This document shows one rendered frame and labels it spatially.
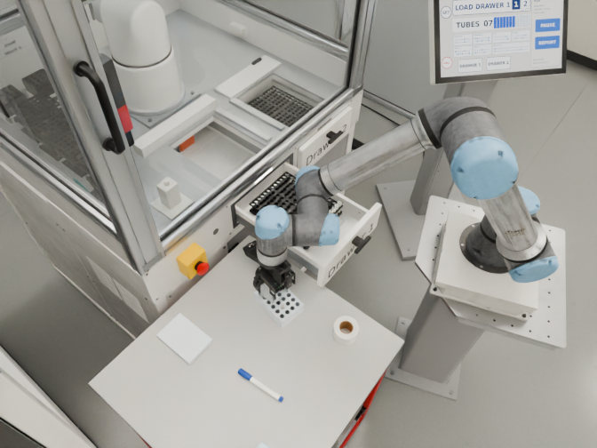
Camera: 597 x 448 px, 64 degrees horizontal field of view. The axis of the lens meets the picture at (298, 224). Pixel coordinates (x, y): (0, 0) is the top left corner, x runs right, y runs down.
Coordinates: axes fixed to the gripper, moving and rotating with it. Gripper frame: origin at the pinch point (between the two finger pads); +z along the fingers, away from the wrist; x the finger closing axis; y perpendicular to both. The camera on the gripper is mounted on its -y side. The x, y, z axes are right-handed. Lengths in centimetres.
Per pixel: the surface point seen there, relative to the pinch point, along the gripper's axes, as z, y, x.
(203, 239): -7.4, -21.4, -6.1
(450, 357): 55, 42, 53
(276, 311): 2.6, 5.6, -1.7
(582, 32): 57, -43, 317
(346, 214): -2.5, -3.9, 35.0
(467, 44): -25, -20, 110
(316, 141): -10, -29, 44
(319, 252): -2.5, 0.9, 18.7
